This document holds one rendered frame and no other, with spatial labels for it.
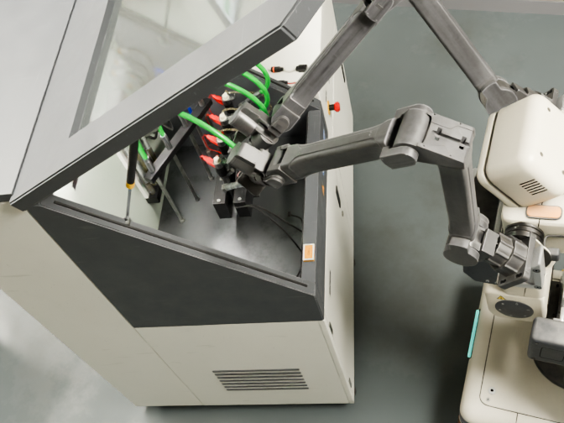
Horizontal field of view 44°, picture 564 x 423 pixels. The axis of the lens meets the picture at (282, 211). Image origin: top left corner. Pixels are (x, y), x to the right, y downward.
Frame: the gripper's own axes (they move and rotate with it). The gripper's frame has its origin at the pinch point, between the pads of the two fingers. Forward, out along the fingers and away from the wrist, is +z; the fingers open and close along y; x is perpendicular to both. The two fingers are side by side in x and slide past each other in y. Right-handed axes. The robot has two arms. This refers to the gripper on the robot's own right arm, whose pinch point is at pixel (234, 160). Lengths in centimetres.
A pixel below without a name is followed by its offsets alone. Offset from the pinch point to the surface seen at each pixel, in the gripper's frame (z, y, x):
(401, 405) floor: 48, -110, 23
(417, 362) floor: 46, -112, 5
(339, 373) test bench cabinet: 33, -71, 29
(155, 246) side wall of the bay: -6.1, 12.2, 36.7
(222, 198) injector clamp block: 14.1, -5.3, 4.4
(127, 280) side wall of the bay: 14.9, 10.4, 40.1
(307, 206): -1.3, -25.1, 1.1
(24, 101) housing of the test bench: 0, 54, 17
